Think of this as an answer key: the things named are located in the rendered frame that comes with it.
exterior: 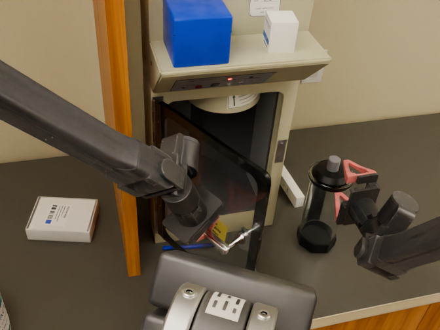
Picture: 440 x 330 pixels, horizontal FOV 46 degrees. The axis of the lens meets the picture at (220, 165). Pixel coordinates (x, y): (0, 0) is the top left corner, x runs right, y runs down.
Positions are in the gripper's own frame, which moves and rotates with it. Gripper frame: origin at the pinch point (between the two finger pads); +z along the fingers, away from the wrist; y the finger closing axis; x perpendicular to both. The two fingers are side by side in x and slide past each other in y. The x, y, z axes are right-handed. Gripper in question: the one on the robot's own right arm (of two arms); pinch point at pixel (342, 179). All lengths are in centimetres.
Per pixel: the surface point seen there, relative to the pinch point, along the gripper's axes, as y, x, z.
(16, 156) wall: -25, 77, 55
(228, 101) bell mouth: 14.5, 23.7, 14.2
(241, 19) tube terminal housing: 34.3, 22.8, 12.2
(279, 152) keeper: 0.0, 11.0, 11.9
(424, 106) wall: -26, -64, 55
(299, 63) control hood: 30.8, 15.1, 0.7
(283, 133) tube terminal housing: 5.3, 10.7, 12.1
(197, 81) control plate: 26.9, 33.2, 4.2
